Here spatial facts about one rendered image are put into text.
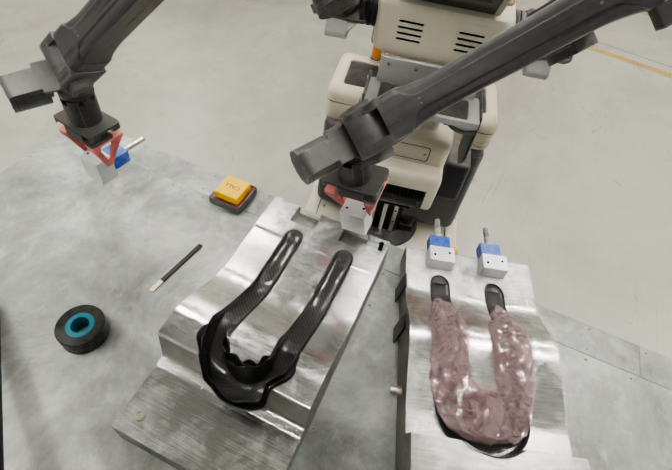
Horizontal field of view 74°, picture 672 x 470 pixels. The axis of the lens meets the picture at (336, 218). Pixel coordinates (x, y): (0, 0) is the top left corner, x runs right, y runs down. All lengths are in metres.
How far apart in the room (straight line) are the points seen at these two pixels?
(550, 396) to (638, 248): 1.84
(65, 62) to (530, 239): 2.02
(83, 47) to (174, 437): 0.57
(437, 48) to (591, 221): 1.75
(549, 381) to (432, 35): 0.69
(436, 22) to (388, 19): 0.10
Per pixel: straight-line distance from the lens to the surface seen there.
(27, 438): 0.90
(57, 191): 1.19
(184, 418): 0.77
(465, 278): 0.94
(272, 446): 0.75
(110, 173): 1.01
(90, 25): 0.73
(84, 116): 0.92
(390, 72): 1.04
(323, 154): 0.65
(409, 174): 1.19
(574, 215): 2.58
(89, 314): 0.92
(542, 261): 2.28
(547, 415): 0.85
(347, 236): 0.93
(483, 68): 0.57
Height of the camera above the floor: 1.59
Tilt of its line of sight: 49 degrees down
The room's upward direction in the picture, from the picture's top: 9 degrees clockwise
